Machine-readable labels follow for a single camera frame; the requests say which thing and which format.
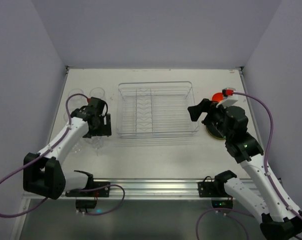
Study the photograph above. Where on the right black controller box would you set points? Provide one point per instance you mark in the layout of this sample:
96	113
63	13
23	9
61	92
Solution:
218	203

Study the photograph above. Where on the left black controller box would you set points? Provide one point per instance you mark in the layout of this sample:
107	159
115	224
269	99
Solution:
85	204

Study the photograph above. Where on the clear plastic dish rack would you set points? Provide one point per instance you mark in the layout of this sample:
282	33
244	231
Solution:
155	110

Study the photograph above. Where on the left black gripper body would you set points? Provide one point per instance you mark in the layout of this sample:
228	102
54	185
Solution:
106	125

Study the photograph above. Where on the orange plastic bowl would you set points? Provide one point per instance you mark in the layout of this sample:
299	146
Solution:
217	97

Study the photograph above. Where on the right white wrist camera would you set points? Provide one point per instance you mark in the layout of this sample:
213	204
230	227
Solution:
229	97

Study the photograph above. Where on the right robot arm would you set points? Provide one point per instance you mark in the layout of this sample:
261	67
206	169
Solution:
278	215

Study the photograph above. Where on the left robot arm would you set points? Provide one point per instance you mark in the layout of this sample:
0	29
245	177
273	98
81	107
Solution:
43	174

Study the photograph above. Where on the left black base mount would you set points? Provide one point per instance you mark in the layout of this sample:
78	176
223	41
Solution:
94	190

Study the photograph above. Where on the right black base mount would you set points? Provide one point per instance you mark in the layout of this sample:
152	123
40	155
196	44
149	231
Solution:
206	188

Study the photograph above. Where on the black controller box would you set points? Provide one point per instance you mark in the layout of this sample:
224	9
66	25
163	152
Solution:
85	204
218	203

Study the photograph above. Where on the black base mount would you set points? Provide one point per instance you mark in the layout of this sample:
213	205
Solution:
94	190
206	188

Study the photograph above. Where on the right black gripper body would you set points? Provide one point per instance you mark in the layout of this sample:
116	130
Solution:
207	110

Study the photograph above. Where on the yellow patterned plate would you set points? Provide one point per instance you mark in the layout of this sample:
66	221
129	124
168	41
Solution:
214	132

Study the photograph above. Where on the aluminium front rail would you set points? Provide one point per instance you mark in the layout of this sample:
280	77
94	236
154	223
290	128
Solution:
153	189

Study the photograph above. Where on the clear glass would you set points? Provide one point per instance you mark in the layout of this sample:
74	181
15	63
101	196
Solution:
78	100
77	147
95	142
66	117
97	92

